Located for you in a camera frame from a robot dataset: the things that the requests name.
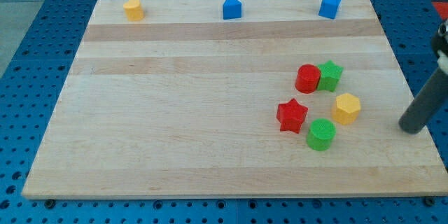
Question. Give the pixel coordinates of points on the green cylinder block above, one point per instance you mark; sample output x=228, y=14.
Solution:
x=321, y=134

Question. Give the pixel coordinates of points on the robot arm end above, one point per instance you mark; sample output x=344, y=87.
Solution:
x=439, y=45

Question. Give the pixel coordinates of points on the red star block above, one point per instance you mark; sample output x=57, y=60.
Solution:
x=291, y=116

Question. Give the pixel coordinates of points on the green star block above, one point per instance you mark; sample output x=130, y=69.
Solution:
x=330, y=76

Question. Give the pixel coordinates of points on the wooden board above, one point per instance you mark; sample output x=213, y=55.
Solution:
x=183, y=104

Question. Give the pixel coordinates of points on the red cylinder block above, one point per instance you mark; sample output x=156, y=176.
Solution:
x=308, y=77

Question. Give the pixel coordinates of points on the blue triangle block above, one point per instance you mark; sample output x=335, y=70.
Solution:
x=232, y=9

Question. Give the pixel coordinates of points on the yellow hexagon block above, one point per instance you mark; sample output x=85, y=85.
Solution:
x=346, y=109

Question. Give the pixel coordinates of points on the yellow heart block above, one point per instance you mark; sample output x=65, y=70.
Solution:
x=133, y=10

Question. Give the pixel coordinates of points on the blue cube block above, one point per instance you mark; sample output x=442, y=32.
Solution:
x=329, y=8

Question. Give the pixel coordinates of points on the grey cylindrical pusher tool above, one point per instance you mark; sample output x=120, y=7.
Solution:
x=428, y=101

